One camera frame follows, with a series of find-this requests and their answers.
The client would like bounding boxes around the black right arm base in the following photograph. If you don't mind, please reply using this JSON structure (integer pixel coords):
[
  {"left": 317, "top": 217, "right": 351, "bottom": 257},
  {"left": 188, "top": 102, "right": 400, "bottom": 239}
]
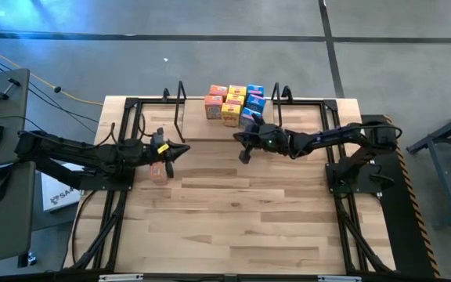
[{"left": 325, "top": 160, "right": 395, "bottom": 196}]

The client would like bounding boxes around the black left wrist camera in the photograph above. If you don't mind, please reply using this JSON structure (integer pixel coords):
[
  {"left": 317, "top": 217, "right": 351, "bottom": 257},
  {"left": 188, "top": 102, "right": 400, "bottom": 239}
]
[{"left": 150, "top": 126, "right": 167, "bottom": 148}]

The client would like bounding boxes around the black cable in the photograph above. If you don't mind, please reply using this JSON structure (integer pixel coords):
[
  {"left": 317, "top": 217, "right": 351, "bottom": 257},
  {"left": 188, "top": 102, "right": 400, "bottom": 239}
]
[
  {"left": 0, "top": 114, "right": 45, "bottom": 134},
  {"left": 0, "top": 50, "right": 100, "bottom": 125}
]

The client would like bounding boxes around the orange Mini Wheats cereal box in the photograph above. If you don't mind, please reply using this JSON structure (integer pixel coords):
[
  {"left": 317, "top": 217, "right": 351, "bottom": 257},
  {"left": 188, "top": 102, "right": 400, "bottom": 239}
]
[
  {"left": 204, "top": 95, "right": 224, "bottom": 121},
  {"left": 208, "top": 84, "right": 229, "bottom": 98},
  {"left": 149, "top": 161, "right": 169, "bottom": 186}
]

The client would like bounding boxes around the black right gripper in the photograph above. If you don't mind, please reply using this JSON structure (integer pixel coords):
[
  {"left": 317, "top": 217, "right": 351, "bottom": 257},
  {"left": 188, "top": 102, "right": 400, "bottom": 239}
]
[{"left": 232, "top": 123, "right": 292, "bottom": 165}]

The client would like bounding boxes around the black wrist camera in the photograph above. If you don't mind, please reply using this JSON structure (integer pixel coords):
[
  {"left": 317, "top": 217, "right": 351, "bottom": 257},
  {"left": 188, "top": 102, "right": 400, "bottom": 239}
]
[
  {"left": 150, "top": 126, "right": 167, "bottom": 148},
  {"left": 250, "top": 113, "right": 268, "bottom": 132}
]

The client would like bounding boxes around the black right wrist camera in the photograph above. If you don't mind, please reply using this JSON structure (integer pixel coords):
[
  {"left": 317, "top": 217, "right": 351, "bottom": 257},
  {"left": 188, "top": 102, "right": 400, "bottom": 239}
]
[{"left": 250, "top": 113, "right": 268, "bottom": 132}]

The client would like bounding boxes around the black desk caster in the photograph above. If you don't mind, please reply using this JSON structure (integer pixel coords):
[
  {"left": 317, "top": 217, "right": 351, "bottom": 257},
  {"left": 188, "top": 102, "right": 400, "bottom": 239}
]
[{"left": 17, "top": 251, "right": 38, "bottom": 269}]

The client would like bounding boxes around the silver metal table clamp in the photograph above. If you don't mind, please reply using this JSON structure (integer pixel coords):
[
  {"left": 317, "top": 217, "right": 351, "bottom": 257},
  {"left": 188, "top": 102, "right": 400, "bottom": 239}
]
[
  {"left": 317, "top": 275, "right": 363, "bottom": 282},
  {"left": 98, "top": 273, "right": 144, "bottom": 282}
]

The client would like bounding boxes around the yellow floor cable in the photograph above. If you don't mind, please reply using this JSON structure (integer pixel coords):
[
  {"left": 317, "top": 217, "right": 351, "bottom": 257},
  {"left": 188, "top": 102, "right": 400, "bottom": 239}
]
[{"left": 0, "top": 38, "right": 104, "bottom": 107}]

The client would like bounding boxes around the black metal shelf bracket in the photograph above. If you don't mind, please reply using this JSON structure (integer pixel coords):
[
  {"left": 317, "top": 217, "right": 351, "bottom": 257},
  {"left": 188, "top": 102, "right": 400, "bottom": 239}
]
[
  {"left": 173, "top": 81, "right": 188, "bottom": 144},
  {"left": 270, "top": 81, "right": 285, "bottom": 145}
]

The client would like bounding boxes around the white cardboard box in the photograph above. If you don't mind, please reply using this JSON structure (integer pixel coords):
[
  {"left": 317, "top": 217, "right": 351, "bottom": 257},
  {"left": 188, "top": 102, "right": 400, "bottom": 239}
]
[{"left": 40, "top": 162, "right": 84, "bottom": 212}]

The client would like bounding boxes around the blue-grey metal stand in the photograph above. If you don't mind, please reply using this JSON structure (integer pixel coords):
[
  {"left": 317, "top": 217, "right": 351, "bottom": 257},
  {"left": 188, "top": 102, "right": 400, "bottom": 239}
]
[{"left": 405, "top": 101, "right": 451, "bottom": 226}]

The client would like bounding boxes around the black hazard-striped floor mat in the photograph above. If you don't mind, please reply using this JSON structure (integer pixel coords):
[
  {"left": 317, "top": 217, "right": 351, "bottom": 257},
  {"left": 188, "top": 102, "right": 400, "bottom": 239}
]
[{"left": 360, "top": 114, "right": 442, "bottom": 279}]

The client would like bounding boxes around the dark grey desk top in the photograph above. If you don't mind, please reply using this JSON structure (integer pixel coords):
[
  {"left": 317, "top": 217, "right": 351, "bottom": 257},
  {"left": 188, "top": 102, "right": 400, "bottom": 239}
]
[
  {"left": 0, "top": 160, "right": 37, "bottom": 267},
  {"left": 0, "top": 68, "right": 31, "bottom": 172}
]

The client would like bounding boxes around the blue Rice Krispies cereal box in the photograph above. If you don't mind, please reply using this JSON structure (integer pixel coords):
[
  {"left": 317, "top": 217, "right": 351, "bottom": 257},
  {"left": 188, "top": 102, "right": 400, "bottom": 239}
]
[
  {"left": 245, "top": 93, "right": 268, "bottom": 115},
  {"left": 239, "top": 107, "right": 262, "bottom": 130},
  {"left": 246, "top": 83, "right": 265, "bottom": 97}
]

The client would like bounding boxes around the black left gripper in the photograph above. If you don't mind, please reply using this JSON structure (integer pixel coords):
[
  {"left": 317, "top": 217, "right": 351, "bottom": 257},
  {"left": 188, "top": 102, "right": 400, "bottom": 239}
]
[{"left": 139, "top": 139, "right": 192, "bottom": 179}]

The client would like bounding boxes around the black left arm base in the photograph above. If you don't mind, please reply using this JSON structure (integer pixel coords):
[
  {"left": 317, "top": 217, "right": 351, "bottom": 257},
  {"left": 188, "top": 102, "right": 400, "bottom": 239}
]
[{"left": 78, "top": 164, "right": 136, "bottom": 193}]

